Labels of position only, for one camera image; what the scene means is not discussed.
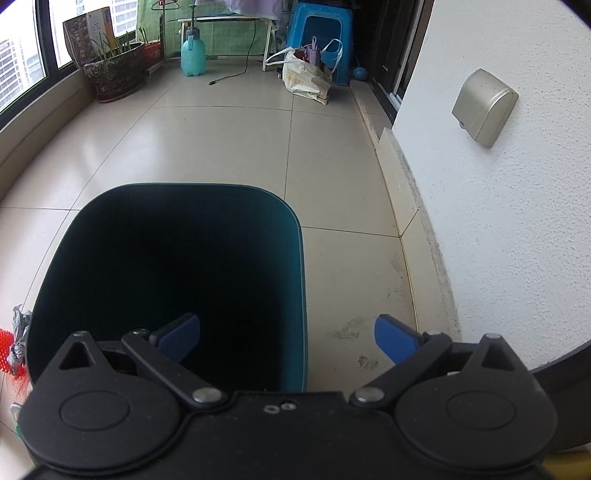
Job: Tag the red mesh trash piece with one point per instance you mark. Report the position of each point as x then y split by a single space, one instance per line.
16 378

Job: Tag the small blue ball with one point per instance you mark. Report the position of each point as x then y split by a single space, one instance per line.
360 73

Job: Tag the brown cardboard box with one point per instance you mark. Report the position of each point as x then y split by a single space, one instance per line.
89 36

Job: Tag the teal spray bottle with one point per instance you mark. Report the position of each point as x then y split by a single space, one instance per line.
193 57

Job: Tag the crumpled silver wrapper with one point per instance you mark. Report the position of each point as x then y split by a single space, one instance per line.
21 322

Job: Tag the white folding table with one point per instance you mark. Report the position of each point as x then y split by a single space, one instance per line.
233 36

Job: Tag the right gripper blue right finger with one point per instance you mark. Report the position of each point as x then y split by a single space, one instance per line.
414 356

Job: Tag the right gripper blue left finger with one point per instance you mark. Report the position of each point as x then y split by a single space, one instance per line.
157 356

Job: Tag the grey wall outlet cover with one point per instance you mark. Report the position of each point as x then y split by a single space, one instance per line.
483 106

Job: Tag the blue plastic stool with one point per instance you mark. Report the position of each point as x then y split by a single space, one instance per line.
331 24

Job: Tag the dark teal trash bin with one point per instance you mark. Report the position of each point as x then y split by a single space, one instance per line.
140 256

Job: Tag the red flower pot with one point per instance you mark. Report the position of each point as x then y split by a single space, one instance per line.
150 55

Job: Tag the dark ceramic plant pot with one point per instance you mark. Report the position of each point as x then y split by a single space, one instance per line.
116 76

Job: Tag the cream tote bag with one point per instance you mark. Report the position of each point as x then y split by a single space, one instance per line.
302 78

